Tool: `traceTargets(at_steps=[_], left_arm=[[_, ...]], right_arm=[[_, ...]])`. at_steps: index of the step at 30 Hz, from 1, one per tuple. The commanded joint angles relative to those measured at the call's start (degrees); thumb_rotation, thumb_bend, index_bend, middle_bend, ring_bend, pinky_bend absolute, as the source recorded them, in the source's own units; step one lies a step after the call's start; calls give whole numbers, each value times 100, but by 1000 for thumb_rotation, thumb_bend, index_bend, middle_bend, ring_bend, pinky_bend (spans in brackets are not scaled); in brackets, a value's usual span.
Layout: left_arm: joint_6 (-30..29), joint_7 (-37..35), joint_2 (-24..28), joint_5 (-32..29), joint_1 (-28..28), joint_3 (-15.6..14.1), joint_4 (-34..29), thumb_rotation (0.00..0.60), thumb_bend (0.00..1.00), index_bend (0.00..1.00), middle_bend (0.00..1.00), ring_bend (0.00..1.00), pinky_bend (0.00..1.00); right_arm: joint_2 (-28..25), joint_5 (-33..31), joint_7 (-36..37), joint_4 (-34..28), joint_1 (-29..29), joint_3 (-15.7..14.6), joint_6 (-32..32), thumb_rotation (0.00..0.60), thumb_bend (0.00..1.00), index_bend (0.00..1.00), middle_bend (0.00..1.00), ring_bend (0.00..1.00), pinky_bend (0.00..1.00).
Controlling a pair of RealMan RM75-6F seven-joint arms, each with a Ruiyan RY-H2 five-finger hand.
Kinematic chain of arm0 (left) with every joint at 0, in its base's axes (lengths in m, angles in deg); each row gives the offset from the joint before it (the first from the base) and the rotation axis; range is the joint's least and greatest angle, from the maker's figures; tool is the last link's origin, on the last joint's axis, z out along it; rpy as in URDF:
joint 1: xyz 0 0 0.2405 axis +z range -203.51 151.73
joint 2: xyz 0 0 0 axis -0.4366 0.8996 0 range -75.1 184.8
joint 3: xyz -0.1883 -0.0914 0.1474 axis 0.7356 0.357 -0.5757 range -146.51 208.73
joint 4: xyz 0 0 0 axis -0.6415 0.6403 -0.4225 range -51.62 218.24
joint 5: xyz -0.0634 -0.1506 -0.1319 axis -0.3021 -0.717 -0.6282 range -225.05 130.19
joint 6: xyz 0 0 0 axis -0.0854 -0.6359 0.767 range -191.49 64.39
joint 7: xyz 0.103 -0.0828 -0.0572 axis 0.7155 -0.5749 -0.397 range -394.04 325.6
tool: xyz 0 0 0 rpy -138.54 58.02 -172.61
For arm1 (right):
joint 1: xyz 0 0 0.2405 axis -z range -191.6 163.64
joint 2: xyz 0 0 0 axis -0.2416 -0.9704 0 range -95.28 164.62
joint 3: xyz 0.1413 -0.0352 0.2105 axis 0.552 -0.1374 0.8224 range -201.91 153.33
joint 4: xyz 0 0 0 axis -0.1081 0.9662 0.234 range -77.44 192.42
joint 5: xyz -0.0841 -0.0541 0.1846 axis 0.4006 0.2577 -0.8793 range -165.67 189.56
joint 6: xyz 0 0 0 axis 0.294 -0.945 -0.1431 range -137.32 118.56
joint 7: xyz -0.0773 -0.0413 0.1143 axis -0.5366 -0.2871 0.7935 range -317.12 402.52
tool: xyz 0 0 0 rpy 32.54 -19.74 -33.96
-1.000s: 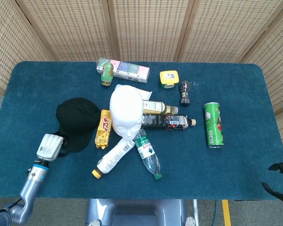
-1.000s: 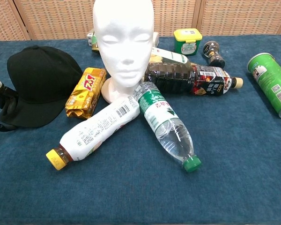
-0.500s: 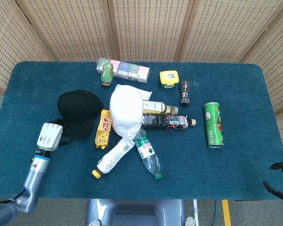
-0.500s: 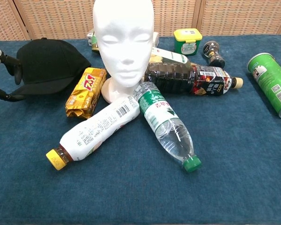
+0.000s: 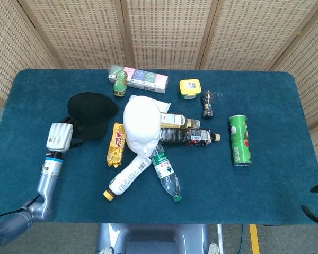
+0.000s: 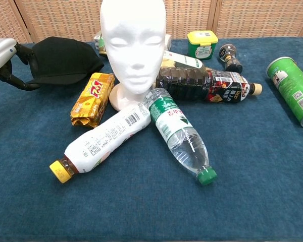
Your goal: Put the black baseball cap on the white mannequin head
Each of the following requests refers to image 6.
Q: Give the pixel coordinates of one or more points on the clear water bottle green cap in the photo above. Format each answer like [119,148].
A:
[171,121]

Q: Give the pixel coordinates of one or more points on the bamboo folding screen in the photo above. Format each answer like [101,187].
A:
[65,20]

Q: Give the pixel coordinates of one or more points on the blue table cloth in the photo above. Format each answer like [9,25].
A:
[242,164]

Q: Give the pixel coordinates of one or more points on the white foam mannequin head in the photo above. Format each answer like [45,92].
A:
[132,37]

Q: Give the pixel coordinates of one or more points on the dark coffee bottle beige cap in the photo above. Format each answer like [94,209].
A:
[192,83]

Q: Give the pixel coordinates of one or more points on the black baseball cap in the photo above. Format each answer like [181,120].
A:
[65,60]

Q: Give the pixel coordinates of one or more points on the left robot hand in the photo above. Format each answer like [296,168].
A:
[1,53]

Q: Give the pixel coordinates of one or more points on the yellow snack packet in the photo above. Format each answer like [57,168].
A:
[93,100]

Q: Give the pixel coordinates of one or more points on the green chips can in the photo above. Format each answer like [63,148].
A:
[290,85]

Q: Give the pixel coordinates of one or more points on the white-label tea bottle yellow cap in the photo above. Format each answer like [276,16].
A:
[108,138]

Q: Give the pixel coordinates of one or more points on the green tub yellow lid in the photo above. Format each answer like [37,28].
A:
[202,50]

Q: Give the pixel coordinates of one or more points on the small green patterned bottle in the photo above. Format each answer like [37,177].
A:
[102,52]

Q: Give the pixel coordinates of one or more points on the olive tea bottle white label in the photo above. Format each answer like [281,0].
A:
[189,61]

